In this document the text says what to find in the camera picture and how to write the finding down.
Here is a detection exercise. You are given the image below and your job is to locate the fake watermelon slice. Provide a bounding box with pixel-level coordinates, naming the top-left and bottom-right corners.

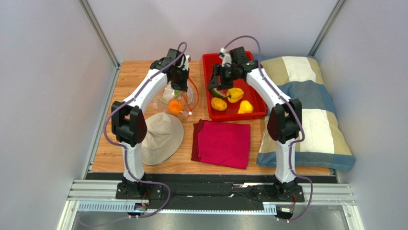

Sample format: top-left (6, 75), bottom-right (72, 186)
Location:
top-left (209, 88), bottom-right (228, 99)

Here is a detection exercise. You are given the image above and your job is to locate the white fake cauliflower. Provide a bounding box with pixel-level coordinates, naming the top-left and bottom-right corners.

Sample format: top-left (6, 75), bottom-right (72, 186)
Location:
top-left (162, 89), bottom-right (182, 102)

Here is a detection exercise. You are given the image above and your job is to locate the yellow fake pepper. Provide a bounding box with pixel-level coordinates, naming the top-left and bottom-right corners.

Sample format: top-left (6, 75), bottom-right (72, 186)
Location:
top-left (226, 87), bottom-right (244, 104)

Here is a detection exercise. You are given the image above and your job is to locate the dark yellow fake fruit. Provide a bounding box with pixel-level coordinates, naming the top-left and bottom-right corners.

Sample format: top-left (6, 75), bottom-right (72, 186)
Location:
top-left (210, 97), bottom-right (227, 111)

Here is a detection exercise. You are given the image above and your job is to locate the clear zip top bag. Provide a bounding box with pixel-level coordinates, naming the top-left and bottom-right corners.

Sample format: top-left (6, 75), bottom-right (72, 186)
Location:
top-left (152, 79), bottom-right (200, 118)

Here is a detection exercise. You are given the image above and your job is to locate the orange fake fruit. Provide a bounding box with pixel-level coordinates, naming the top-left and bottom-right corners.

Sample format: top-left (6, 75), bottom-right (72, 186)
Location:
top-left (168, 99), bottom-right (184, 115)

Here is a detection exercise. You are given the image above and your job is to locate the yellow fake pear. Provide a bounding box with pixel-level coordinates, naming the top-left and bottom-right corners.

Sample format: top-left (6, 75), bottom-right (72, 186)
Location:
top-left (238, 100), bottom-right (254, 114)

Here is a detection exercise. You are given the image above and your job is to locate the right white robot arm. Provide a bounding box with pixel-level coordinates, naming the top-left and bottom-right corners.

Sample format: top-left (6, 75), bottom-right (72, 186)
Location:
top-left (208, 46), bottom-right (302, 201)

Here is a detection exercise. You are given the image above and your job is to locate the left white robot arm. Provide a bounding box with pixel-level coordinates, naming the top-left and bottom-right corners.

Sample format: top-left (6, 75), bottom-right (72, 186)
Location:
top-left (108, 48), bottom-right (191, 199)

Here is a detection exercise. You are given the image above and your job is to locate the red plastic tray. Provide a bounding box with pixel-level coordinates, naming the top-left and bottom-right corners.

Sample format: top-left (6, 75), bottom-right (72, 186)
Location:
top-left (202, 53), bottom-right (268, 122)

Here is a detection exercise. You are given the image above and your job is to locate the beige bucket hat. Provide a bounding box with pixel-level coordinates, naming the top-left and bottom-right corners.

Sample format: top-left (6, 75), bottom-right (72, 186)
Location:
top-left (141, 112), bottom-right (184, 166)

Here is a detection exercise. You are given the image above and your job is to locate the magenta folded cloth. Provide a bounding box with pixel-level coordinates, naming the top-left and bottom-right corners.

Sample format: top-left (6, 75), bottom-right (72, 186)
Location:
top-left (191, 120), bottom-right (251, 170)

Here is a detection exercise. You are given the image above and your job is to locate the plaid pillow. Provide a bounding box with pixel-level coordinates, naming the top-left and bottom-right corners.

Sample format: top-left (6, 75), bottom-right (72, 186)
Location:
top-left (261, 56), bottom-right (356, 171)

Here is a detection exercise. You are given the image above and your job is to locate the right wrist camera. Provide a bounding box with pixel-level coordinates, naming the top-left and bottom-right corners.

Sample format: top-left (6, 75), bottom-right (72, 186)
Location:
top-left (218, 47), bottom-right (232, 67)

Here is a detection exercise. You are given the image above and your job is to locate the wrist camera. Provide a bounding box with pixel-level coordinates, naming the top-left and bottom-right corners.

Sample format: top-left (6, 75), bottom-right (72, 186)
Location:
top-left (218, 47), bottom-right (232, 67)
top-left (179, 55), bottom-right (191, 70)

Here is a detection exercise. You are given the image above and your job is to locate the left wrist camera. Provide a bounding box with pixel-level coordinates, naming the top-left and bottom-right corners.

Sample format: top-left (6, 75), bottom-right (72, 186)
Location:
top-left (179, 55), bottom-right (191, 70)

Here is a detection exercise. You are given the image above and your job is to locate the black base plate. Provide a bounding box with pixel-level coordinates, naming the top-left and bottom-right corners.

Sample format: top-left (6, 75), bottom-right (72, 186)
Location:
top-left (115, 182), bottom-right (306, 211)

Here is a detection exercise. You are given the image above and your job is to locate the aluminium frame rail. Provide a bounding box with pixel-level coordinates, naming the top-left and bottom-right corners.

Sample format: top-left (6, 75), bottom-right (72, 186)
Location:
top-left (68, 180), bottom-right (356, 215)

